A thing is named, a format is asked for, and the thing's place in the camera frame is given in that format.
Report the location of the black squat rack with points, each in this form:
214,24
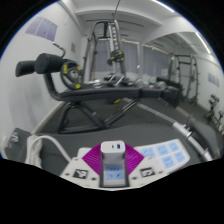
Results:
191,76

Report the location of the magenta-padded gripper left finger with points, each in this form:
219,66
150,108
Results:
90,166

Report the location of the small purple wall poster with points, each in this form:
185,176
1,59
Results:
213,79

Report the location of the metal spring collar clip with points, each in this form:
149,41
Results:
14,137

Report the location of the silver barbell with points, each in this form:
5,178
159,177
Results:
196,143

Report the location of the ceiling light strip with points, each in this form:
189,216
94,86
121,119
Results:
163,5
202,42

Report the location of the white power strip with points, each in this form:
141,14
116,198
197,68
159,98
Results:
166,155

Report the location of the small white charger block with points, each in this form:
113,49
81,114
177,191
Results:
113,154

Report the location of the grey window curtain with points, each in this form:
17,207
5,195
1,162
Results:
130,55
156,61

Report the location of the dumbbell rack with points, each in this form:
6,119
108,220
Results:
215,111

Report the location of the black weight bench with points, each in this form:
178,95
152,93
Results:
100,94

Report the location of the black yellow weight plate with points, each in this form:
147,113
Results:
66,78
116,60

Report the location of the black box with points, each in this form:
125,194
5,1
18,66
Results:
170,95

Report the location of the brown wall panel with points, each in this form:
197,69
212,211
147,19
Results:
73,47

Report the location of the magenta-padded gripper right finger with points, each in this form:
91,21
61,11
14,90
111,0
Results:
138,165

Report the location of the large purple wall poster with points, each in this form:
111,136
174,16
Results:
41,28

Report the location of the small black padded seat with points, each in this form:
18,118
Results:
18,150

